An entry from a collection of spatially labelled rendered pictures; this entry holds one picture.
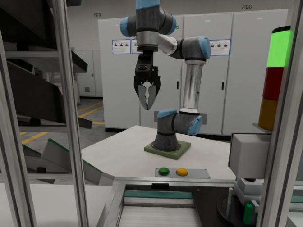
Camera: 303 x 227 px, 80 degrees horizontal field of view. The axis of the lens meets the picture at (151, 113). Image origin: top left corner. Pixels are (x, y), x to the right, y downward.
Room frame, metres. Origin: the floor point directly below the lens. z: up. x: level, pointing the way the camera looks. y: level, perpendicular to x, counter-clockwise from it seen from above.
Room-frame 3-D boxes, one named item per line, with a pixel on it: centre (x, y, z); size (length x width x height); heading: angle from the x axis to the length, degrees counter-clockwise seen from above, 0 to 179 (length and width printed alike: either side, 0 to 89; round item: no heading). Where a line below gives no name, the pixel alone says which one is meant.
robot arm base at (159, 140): (1.07, -0.09, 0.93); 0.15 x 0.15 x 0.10
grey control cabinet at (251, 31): (3.42, -1.78, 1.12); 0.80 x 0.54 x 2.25; 79
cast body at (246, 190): (0.40, -0.25, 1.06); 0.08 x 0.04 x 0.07; 177
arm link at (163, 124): (1.06, -0.10, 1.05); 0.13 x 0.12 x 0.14; 58
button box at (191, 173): (0.63, -0.12, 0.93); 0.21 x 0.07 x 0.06; 88
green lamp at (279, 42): (0.29, -0.21, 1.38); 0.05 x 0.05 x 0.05
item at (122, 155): (1.02, -0.07, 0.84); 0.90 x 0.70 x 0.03; 59
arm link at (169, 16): (0.73, -0.03, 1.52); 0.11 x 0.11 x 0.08; 58
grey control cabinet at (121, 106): (3.88, 0.58, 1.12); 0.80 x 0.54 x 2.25; 79
